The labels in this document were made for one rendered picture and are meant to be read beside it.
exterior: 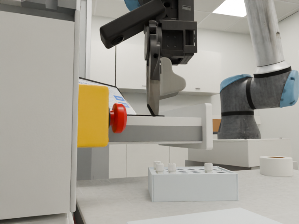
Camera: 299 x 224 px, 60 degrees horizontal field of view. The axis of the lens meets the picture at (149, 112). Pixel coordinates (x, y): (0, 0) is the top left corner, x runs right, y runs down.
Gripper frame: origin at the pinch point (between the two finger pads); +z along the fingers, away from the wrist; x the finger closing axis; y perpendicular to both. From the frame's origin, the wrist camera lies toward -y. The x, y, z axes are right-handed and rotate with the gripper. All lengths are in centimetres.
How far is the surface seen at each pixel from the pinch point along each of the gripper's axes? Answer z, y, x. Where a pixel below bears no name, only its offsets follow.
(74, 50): -1.5, -7.8, -24.4
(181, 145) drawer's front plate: 7.4, 11.1, 27.5
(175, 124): 2.0, 7.2, 15.6
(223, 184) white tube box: 11.5, 9.8, -6.6
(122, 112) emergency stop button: 1.8, -4.6, -10.9
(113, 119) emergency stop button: 2.6, -5.7, -10.2
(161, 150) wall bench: 26, 46, 320
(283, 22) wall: -187, 260, 358
